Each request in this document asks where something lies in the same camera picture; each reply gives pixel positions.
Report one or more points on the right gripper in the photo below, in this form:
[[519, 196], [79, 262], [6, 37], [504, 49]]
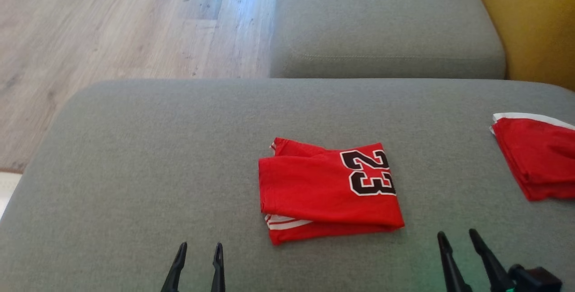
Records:
[[537, 280]]

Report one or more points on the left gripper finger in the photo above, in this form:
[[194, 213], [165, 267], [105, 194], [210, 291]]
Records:
[[218, 272], [174, 272]]

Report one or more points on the red number 23 jersey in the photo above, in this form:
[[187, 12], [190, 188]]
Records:
[[314, 193]]

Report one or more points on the red shorts with white band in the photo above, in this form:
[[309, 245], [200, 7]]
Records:
[[539, 157]]

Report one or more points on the large grey sofa seat cushion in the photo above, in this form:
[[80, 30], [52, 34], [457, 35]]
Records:
[[179, 157]]

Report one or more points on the white floor mat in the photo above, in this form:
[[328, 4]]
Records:
[[8, 191]]

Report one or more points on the mustard yellow panel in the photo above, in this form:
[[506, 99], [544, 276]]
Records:
[[539, 18]]

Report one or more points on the small grey sofa cushion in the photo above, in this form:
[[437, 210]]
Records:
[[386, 18]]

